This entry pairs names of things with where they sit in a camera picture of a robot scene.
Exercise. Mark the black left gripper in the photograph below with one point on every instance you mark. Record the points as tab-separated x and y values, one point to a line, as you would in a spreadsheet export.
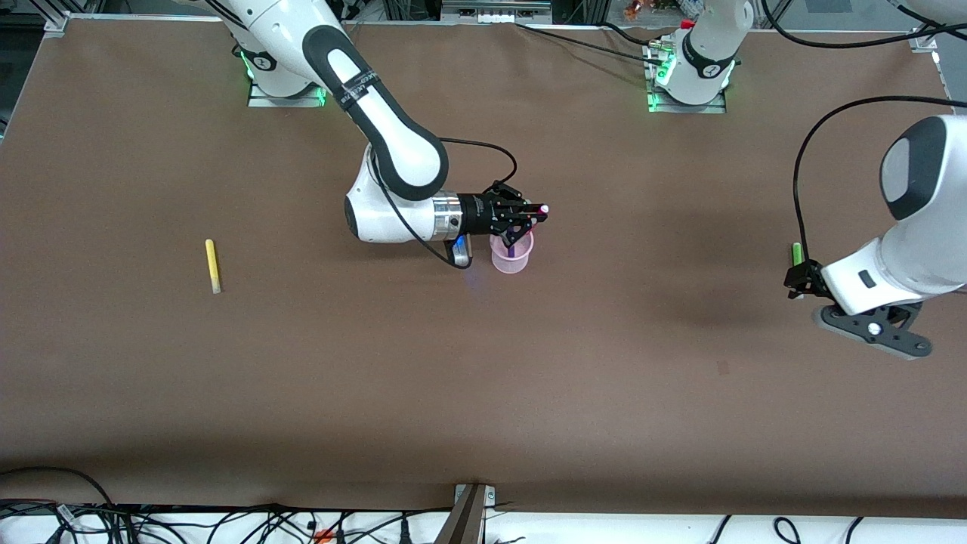
807	277

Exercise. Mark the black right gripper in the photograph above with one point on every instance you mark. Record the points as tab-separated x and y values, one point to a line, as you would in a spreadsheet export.
477	214

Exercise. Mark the green pen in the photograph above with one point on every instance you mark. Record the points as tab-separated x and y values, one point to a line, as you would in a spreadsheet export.
796	254

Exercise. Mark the metal base plate left arm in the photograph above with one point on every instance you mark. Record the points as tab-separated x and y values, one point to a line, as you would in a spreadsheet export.
687	109

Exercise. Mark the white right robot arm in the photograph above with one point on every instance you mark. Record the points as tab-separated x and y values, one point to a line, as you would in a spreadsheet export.
393	219

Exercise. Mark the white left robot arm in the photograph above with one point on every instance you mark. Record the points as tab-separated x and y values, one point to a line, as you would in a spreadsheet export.
922	249

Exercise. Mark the metal base plate right arm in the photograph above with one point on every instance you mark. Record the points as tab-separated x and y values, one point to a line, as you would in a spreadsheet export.
287	101

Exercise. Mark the pink plastic cup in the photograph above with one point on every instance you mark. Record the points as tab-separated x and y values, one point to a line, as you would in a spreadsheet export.
514	263

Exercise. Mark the grey metal box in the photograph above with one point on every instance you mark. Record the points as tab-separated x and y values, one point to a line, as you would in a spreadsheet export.
495	9

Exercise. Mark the table support strut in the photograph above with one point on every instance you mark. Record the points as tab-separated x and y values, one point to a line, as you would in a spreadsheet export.
468	517

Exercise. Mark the yellow pen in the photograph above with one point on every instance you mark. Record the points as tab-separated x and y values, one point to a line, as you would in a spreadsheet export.
213	264

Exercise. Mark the aluminium frame corner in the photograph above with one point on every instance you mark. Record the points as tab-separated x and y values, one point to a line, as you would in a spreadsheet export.
57	19
923	38

